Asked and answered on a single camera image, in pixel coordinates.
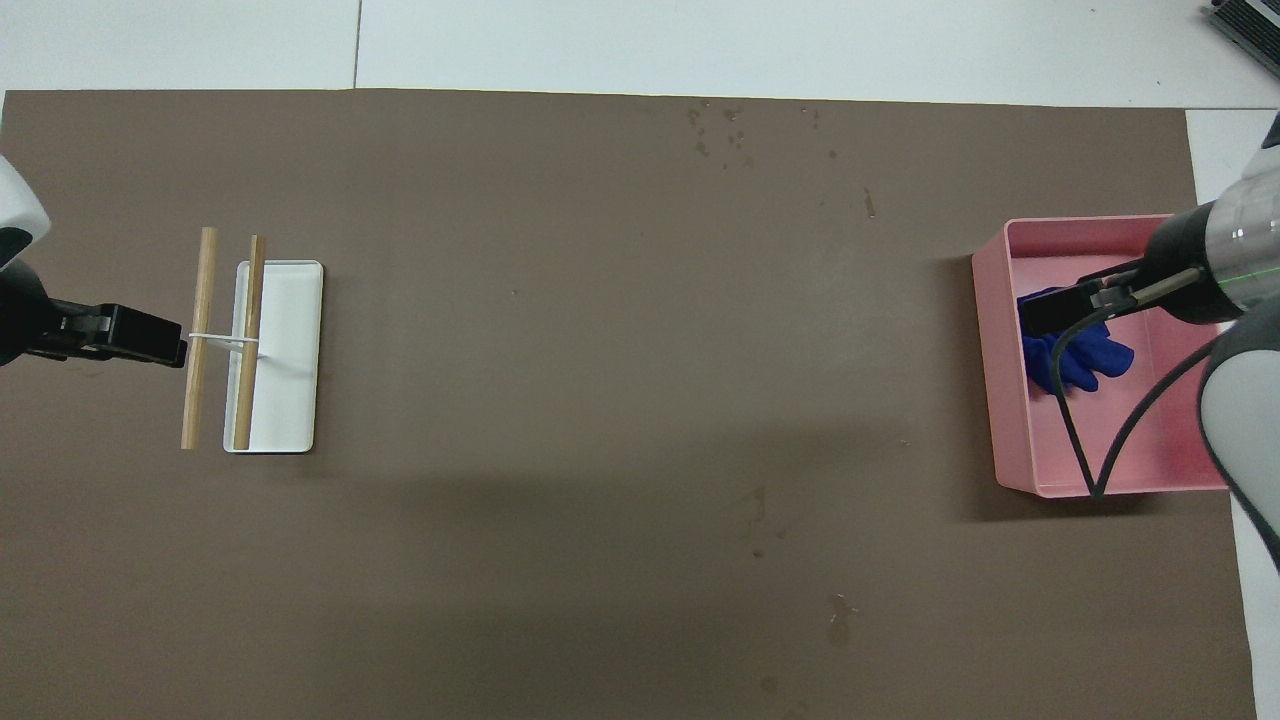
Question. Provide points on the pink plastic bin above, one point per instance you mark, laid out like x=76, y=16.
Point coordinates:
x=1045, y=450

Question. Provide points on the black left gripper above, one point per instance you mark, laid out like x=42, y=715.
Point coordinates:
x=18, y=315

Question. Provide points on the brown table mat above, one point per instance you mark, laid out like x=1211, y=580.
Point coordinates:
x=600, y=300

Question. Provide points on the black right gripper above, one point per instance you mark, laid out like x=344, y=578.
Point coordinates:
x=1180, y=265

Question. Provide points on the blue towel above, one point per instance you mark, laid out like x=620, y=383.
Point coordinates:
x=1085, y=360

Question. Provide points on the dark grey ribbed device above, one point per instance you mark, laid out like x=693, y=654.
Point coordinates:
x=1255, y=25

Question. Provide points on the white towel rack wooden bars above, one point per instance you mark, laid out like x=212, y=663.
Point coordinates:
x=285, y=400

